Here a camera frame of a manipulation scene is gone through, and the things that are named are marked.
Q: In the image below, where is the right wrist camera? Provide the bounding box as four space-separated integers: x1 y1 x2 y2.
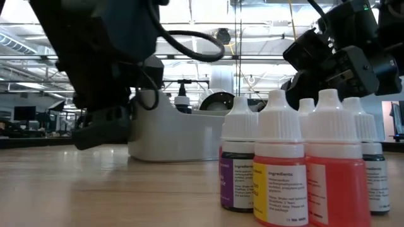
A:
283 28 332 72

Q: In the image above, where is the black hanging cable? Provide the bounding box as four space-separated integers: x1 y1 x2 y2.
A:
234 0 243 95

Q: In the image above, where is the black computer monitor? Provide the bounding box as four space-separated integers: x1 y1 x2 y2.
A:
13 106 37 121
391 100 404 136

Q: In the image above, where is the yellow hanging cord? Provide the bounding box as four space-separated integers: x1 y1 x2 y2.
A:
287 0 297 40

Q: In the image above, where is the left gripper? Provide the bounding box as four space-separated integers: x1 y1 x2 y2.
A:
56 55 165 151

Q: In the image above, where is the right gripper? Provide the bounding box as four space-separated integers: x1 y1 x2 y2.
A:
282 0 403 110

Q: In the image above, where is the small orange-red dropper bottle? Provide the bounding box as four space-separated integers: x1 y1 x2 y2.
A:
304 88 372 227

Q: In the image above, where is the black candy color bottle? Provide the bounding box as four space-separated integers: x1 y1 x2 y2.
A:
174 82 191 114

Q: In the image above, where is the small dropper bottle purple label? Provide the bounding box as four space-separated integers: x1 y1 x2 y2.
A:
220 96 259 212

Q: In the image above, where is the grey plastic bin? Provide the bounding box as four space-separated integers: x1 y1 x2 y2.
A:
128 90 270 163

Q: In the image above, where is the black camera cable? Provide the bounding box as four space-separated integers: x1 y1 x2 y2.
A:
146 0 225 63

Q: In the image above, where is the small dark dropper bottle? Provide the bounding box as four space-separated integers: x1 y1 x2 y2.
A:
343 96 391 216

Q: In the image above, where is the round ceiling fixture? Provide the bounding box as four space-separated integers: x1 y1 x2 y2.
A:
215 27 232 46

